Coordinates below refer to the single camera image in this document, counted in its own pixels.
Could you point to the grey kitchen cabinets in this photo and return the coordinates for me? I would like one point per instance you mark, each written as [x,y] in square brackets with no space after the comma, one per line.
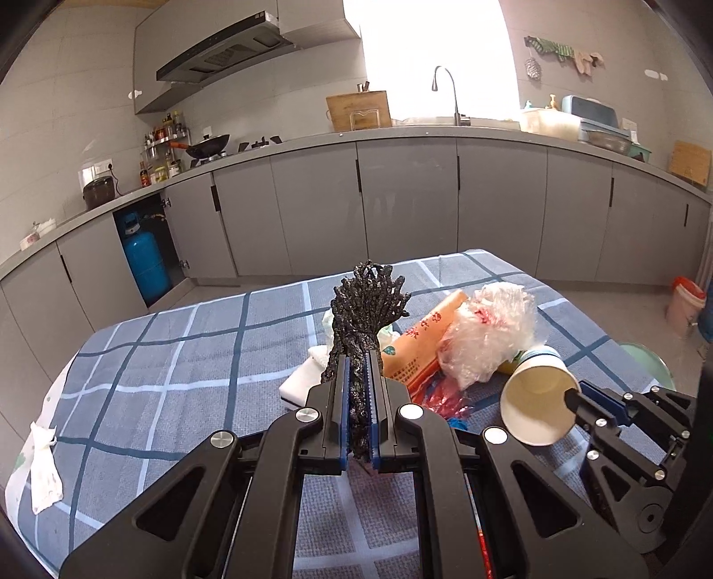
[406,206]

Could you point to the spice rack with bottles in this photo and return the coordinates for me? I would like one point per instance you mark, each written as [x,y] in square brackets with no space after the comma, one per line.
[164,161]

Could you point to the crumpled white paper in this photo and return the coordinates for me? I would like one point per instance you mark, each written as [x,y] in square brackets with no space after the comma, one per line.
[45,473]

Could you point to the black wok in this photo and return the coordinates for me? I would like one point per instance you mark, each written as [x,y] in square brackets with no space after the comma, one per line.
[209,146]

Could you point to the green basin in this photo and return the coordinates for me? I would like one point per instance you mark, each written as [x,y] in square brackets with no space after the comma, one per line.
[646,364]

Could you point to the white plastic container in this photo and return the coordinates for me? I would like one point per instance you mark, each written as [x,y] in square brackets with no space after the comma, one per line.
[548,123]

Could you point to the white paper cup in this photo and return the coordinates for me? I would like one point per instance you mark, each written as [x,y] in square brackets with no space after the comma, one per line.
[535,401]

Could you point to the red plastic bag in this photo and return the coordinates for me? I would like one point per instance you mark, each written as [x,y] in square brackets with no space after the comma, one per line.
[440,398]

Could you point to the hanging mesh scrubber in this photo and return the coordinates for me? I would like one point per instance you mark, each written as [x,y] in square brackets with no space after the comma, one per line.
[533,68]

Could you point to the curved metal faucet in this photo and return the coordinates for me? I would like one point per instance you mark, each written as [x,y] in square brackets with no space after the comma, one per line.
[458,106]

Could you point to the utensil holder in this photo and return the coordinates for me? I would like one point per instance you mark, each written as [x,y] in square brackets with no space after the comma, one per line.
[364,86]

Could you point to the dark rice cooker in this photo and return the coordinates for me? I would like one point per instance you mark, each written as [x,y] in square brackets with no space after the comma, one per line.
[99,194]

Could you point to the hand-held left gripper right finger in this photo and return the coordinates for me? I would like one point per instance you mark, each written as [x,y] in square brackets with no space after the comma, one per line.
[374,401]

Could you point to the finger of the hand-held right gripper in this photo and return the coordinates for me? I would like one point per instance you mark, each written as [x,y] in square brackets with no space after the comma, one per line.
[607,396]
[590,415]

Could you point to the green hanging cloth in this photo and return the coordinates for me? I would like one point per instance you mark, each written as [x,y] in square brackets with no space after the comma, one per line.
[551,47]

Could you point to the wooden cutting board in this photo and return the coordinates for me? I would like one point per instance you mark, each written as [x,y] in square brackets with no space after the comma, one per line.
[356,111]

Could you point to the pink rubber gloves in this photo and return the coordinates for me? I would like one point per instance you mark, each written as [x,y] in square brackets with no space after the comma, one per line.
[587,61]

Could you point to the blue dish rack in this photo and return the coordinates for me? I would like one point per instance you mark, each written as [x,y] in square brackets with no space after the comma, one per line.
[593,114]

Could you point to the blue checked tablecloth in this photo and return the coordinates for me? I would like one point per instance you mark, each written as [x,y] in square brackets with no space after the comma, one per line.
[167,362]

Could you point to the black foam net sleeve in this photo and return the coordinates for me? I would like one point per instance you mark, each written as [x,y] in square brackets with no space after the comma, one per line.
[365,303]

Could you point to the orange paper packet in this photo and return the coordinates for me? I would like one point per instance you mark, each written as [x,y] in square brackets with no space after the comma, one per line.
[412,351]

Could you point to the range hood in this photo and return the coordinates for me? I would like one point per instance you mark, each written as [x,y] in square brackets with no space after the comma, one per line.
[223,53]

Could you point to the white wall socket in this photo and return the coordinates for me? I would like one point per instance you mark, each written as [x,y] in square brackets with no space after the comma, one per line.
[629,123]

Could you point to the yellow wrapper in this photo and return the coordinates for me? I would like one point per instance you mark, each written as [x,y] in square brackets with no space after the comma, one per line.
[507,367]

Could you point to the gas stove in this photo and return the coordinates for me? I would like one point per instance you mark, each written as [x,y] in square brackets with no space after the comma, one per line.
[259,143]

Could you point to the metal bowl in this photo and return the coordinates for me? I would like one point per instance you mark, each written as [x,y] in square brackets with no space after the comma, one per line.
[610,142]

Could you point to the crumpled clear plastic bag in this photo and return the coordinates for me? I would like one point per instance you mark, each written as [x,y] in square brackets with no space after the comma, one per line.
[490,323]

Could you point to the white foam block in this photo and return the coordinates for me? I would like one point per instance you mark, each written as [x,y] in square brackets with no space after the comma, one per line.
[298,387]

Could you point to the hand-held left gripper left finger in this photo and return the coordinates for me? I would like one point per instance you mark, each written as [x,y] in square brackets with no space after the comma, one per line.
[341,401]

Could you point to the green tray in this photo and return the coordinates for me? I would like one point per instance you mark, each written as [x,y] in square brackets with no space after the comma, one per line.
[640,152]

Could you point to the bright window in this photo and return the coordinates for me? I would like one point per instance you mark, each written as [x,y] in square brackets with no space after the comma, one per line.
[434,44]

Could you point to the light wooden board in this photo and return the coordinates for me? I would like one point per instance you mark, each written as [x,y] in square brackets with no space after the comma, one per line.
[689,162]

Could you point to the blue gas cylinder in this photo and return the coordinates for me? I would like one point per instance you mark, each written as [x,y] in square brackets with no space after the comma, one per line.
[146,261]

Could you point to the white bowl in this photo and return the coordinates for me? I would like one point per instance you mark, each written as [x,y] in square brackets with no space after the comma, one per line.
[44,225]

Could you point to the pink bucket with red lid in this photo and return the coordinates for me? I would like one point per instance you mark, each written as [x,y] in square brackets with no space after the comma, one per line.
[684,309]

